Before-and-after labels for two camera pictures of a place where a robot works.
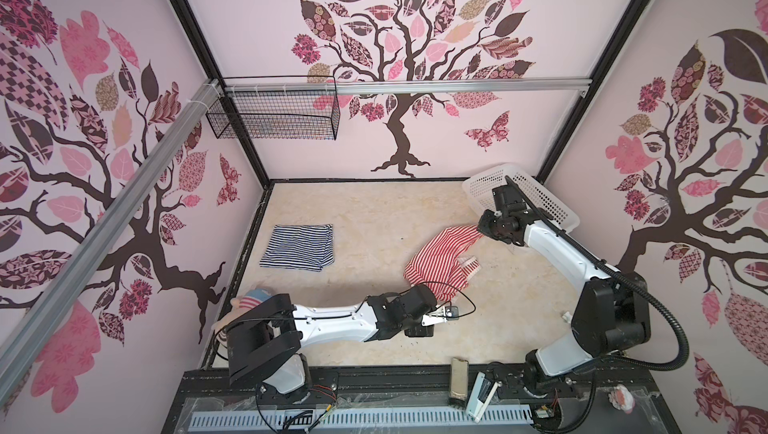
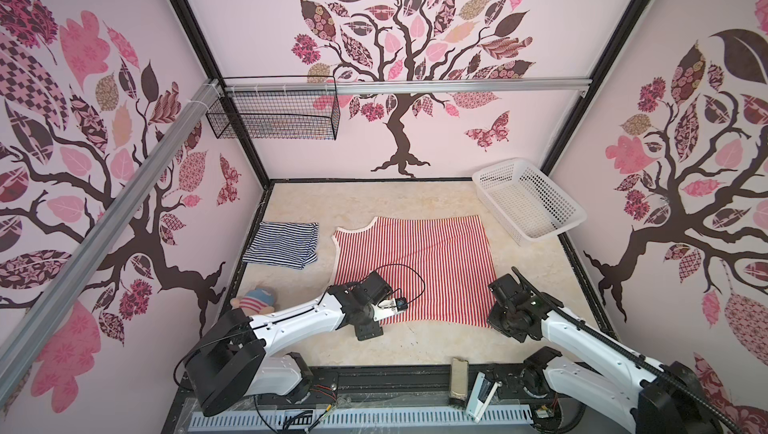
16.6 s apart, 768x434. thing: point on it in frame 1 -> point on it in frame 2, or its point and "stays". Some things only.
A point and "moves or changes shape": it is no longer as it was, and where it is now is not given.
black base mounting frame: (497, 400) stays
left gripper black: (421, 332) -> (368, 332)
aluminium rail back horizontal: (254, 90) stays
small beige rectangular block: (459, 379) stays
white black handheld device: (482, 395) stays
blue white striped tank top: (299, 247) moves or changes shape
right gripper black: (482, 225) -> (491, 317)
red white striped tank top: (438, 265) moves or changes shape
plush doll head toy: (249, 300) stays
